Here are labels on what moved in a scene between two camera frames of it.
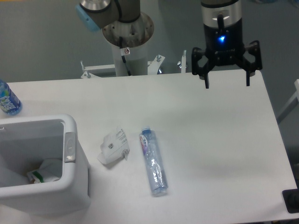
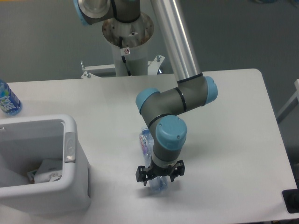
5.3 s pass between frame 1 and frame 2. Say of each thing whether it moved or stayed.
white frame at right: stayed
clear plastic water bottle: stayed
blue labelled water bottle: stayed
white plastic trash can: stayed
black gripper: moved
